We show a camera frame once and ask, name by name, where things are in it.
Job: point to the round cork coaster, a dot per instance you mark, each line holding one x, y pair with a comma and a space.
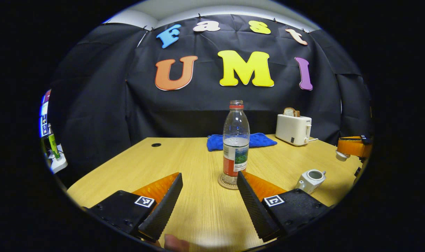
224, 185

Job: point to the white toaster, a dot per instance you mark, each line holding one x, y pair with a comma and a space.
291, 129

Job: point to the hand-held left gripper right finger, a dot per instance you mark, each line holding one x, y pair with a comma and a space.
254, 210

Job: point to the clear plastic water bottle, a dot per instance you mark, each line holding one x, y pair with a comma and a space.
236, 147

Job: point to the pale toast slice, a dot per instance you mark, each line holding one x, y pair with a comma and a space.
288, 112

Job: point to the blue towel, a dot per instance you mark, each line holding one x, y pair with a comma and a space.
261, 140

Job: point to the green bottle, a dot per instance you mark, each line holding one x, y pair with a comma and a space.
53, 143

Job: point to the white side table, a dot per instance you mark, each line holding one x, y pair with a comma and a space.
60, 164

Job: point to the computer monitor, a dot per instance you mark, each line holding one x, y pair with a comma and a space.
45, 119

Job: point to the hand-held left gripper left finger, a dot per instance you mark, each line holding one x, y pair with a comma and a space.
163, 210

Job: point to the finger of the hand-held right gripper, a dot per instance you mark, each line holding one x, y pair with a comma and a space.
356, 147

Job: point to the white floral teacup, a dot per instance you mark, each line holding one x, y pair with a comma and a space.
308, 182

